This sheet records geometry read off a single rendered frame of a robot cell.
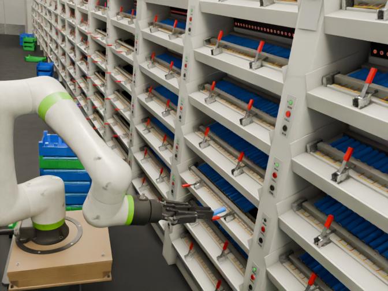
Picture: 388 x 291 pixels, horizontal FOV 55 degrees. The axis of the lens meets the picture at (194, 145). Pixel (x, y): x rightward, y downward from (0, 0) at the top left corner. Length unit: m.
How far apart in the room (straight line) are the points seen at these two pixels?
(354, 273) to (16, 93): 1.07
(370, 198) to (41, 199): 1.09
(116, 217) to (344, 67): 0.77
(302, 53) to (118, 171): 0.59
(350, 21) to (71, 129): 0.80
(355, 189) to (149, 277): 1.28
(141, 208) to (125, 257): 0.98
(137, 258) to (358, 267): 1.32
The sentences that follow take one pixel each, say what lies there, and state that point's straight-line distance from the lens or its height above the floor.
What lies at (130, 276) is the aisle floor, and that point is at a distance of 2.00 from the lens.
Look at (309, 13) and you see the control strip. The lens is 1.06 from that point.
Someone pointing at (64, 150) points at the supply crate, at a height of 0.43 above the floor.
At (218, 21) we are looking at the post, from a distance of 1.66.
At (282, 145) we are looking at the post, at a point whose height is 0.95.
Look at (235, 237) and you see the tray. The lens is 1.41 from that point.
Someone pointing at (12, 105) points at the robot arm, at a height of 0.96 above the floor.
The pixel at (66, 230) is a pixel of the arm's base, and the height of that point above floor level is 0.40.
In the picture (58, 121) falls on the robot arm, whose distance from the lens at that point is 1.20.
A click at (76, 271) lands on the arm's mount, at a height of 0.34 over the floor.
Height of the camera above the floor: 1.32
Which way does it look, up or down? 21 degrees down
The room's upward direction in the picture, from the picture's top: 7 degrees clockwise
